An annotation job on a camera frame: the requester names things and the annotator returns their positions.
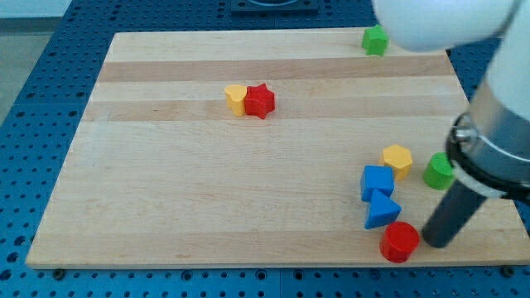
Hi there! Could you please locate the green cylinder block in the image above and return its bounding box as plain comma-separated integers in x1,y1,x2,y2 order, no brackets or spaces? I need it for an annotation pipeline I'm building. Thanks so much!
422,152,455,190

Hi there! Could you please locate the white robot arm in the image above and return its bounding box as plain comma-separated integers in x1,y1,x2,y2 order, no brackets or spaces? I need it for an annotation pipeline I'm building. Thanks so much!
373,0,529,203

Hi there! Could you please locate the red star block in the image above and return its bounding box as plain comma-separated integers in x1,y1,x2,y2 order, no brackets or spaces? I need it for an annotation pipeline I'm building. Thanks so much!
244,84,276,119

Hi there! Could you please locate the green star block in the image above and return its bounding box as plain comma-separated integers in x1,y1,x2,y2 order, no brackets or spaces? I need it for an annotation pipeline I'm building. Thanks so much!
361,25,389,56

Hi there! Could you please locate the yellow heart block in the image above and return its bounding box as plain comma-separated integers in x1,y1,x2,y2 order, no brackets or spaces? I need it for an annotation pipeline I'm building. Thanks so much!
224,84,248,117

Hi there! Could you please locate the wooden board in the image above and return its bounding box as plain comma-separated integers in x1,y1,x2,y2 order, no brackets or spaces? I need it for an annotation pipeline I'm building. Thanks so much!
25,26,530,270

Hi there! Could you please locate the blue cube block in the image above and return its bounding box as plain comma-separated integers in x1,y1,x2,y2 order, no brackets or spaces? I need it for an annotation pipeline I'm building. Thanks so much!
360,165,394,202

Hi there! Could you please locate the blue triangle block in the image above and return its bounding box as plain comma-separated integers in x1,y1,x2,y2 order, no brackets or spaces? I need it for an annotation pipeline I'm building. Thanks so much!
364,190,402,229

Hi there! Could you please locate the yellow hexagon block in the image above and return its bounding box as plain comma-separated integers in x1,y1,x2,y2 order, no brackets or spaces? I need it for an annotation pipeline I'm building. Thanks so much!
378,144,413,181

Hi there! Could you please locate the red cylinder block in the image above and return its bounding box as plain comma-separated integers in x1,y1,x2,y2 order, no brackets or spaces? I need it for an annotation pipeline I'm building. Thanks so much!
379,221,420,263

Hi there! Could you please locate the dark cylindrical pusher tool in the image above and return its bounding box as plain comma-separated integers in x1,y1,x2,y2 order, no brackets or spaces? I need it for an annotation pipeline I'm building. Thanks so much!
422,180,488,248

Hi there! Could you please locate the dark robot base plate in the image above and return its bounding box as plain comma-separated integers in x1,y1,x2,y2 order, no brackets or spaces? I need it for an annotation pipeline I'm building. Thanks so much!
230,0,319,15

